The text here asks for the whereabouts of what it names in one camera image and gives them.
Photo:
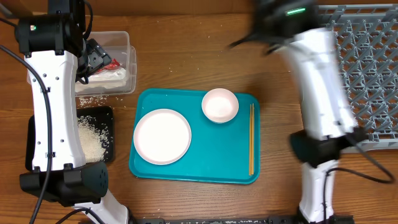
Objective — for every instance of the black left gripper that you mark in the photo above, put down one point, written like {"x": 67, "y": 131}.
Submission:
{"x": 99, "y": 58}

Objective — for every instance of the red snack wrapper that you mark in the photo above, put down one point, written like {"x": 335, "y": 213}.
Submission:
{"x": 114, "y": 65}

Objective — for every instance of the food scraps and rice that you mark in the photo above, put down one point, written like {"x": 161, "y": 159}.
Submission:
{"x": 94, "y": 137}

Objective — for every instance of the large pink plate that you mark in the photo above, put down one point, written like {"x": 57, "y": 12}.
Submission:
{"x": 162, "y": 136}

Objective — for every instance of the small pink saucer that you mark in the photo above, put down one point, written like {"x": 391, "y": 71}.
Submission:
{"x": 220, "y": 105}

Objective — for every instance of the wooden chopstick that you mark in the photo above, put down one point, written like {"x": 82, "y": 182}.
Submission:
{"x": 250, "y": 140}

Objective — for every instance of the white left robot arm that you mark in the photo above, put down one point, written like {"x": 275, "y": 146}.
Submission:
{"x": 59, "y": 171}

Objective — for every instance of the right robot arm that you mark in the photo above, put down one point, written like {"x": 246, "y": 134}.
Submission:
{"x": 293, "y": 28}

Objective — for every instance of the clear plastic waste bin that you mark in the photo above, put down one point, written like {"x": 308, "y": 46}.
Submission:
{"x": 71, "y": 65}

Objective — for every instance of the grey dishwasher rack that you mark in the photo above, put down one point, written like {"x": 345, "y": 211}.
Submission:
{"x": 366, "y": 54}

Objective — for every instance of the white tissue pile in bin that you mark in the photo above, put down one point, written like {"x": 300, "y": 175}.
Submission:
{"x": 103, "y": 81}

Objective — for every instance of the black rectangular tray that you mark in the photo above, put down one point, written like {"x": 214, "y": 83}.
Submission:
{"x": 103, "y": 114}

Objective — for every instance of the teal serving tray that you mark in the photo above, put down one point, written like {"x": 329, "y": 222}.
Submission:
{"x": 217, "y": 153}

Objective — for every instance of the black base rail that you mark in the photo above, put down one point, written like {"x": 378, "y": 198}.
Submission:
{"x": 285, "y": 219}

